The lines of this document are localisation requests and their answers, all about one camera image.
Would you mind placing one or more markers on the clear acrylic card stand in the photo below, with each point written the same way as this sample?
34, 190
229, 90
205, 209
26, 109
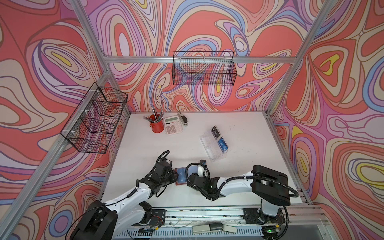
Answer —
211, 146

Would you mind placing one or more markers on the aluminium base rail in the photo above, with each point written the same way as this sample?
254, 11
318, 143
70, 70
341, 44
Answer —
177, 217

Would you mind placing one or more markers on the pink desk calculator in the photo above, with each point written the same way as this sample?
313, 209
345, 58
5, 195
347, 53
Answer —
173, 125

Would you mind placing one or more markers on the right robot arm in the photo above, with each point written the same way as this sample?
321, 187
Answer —
270, 185

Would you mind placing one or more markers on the black wire basket back wall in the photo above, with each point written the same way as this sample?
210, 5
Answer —
204, 68

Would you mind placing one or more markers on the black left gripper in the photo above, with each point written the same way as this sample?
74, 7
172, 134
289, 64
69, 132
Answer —
172, 173

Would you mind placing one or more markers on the blue credit card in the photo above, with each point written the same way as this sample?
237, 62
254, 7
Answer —
181, 179
223, 145

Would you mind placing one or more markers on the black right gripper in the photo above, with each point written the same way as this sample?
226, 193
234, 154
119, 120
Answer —
208, 178

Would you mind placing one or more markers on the red metal pen bucket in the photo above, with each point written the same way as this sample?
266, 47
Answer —
157, 127

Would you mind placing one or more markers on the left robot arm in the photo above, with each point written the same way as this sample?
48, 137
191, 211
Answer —
104, 221

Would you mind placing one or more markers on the red leather card holder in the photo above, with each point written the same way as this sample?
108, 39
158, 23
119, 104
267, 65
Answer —
192, 169

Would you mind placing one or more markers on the pens and pencils bunch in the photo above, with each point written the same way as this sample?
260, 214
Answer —
155, 117

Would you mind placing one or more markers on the grey foot pedal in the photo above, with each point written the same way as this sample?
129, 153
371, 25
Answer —
213, 228

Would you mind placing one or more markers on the black VIP credit card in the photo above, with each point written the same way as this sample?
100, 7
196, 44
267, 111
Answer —
216, 133

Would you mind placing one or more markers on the grey black stapler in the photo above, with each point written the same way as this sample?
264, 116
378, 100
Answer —
183, 119

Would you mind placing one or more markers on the black wire basket wall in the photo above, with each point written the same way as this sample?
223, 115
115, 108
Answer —
92, 126
204, 68

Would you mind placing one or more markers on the aluminium frame post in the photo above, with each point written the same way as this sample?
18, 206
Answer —
107, 76

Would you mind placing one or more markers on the black wire basket left wall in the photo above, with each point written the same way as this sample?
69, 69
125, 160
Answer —
92, 126

